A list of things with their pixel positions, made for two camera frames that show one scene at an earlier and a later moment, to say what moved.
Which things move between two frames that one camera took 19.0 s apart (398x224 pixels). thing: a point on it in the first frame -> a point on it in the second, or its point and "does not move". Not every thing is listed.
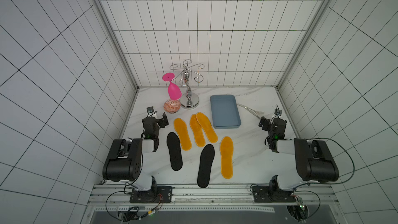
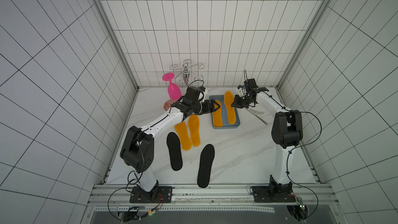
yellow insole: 226,147 -> 228,99
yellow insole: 181,128 does not move
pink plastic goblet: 174,92 does not move
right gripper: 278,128 -> 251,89
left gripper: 161,121 -> 208,109
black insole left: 175,155 does not move
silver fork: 258,112 does not move
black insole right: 206,162 does not move
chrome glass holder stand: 188,100 does not move
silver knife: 255,113 does not move
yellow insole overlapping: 205,123 -> 217,117
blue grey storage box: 225,111 does not move
